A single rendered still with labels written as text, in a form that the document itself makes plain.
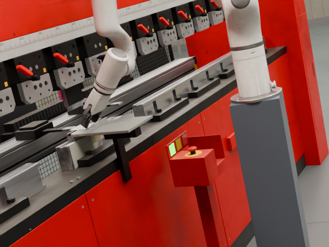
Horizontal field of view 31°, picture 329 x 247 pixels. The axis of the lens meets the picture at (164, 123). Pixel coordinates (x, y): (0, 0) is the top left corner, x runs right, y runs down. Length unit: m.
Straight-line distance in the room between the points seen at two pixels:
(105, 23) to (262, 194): 0.84
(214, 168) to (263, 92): 0.45
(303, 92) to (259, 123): 2.10
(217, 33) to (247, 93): 2.21
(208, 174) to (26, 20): 0.92
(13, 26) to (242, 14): 0.77
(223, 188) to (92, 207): 1.10
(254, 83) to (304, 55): 2.08
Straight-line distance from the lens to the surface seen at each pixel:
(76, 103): 2.36
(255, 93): 2.18
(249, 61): 2.15
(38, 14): 2.21
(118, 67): 2.18
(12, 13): 2.11
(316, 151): 4.36
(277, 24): 4.20
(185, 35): 3.10
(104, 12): 2.16
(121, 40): 2.24
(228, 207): 3.16
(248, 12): 2.09
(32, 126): 2.46
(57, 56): 2.19
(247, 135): 2.19
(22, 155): 2.46
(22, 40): 2.13
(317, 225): 3.50
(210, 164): 2.43
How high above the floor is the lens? 1.48
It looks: 13 degrees down
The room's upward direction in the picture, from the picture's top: 13 degrees counter-clockwise
